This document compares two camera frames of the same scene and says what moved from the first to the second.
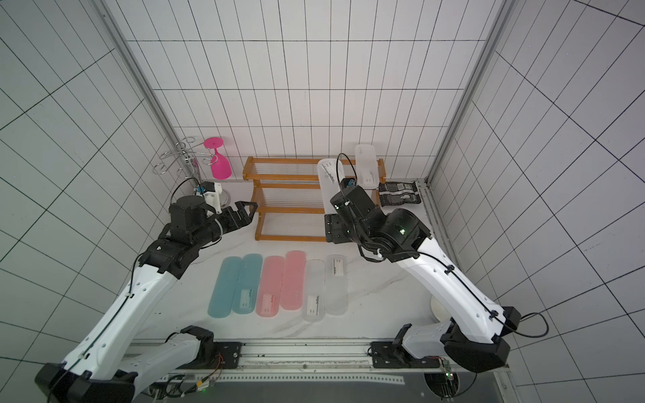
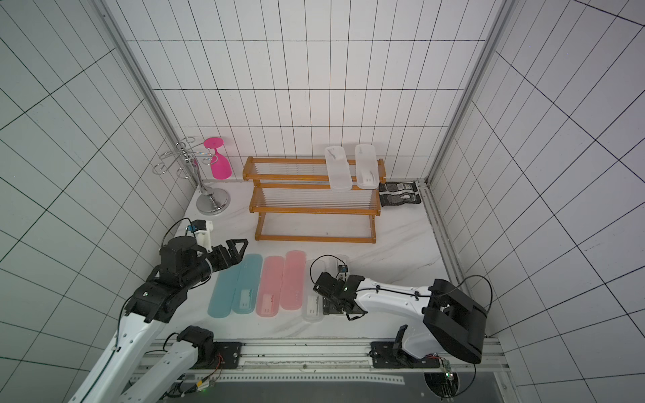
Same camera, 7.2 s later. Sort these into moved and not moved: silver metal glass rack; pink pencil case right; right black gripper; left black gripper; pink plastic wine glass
Moved: right black gripper; left black gripper
Not moved: silver metal glass rack; pink pencil case right; pink plastic wine glass
